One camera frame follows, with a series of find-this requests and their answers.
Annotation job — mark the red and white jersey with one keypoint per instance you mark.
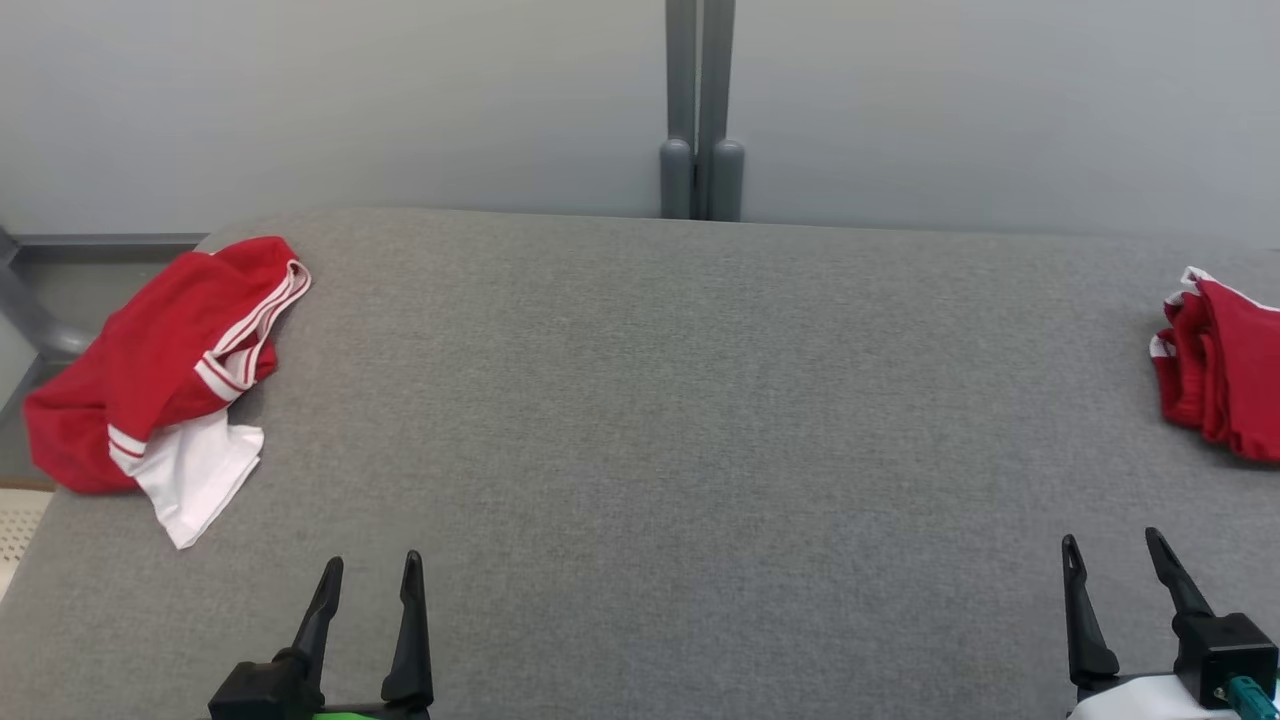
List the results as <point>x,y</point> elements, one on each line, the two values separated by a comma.
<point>150,350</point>

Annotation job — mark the red garment with white trim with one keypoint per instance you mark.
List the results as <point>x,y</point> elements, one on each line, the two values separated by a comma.
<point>1235,370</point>

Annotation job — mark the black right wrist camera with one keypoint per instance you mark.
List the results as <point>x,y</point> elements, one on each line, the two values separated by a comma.
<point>1225,650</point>

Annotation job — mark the grey partition bottom rail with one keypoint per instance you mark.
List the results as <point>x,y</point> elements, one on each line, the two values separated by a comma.
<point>100,241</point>

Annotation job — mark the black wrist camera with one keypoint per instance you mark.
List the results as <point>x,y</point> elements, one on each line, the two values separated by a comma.
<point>255,690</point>
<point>1225,650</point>

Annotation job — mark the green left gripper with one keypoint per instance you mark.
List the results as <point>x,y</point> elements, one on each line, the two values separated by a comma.
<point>370,714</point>

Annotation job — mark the grey metal partition leg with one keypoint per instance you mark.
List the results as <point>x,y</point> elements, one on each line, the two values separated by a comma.
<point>30,320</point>

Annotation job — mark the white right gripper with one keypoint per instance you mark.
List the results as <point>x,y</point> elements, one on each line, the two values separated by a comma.
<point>1130,700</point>

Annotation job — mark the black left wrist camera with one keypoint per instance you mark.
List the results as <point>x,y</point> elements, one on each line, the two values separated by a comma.
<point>255,690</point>

